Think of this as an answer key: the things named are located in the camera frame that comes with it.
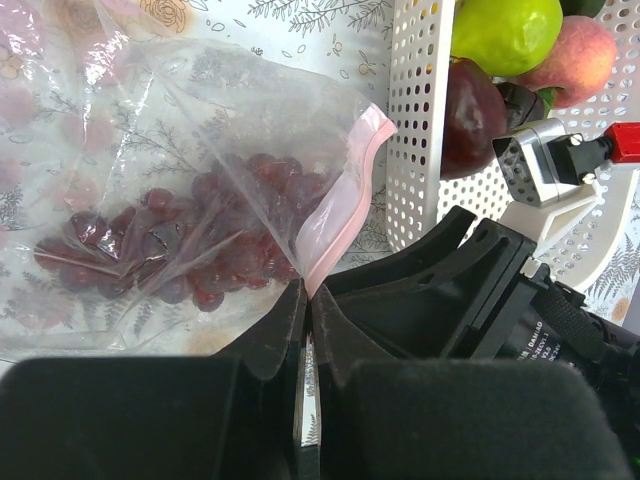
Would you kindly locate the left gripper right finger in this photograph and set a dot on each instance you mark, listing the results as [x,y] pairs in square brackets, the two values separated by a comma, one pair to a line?
[383,418]

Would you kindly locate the clear zip top bag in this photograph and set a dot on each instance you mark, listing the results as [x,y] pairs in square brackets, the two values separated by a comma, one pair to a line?
[102,101]

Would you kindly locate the green apple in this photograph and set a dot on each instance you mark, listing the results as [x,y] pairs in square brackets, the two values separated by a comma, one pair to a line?
[506,38]

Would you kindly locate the dark red plum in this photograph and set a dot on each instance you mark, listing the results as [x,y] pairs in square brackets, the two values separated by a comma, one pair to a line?
[475,114]

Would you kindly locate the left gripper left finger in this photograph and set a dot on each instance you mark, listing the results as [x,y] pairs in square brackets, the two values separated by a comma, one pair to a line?
[231,415]

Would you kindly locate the dark green avocado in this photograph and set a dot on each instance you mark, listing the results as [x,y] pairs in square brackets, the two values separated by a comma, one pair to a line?
[588,8]

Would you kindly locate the red grape bunch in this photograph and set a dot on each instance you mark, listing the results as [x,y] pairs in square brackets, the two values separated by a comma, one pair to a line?
[235,229]

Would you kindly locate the white perforated fruit basket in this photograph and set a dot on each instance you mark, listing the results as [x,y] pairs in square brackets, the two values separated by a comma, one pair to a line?
[416,199]

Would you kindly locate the pink peach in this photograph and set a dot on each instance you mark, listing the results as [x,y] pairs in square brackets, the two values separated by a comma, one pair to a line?
[578,66]

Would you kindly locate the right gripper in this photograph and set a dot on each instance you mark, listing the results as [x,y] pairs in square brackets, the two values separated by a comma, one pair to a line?
[505,305]

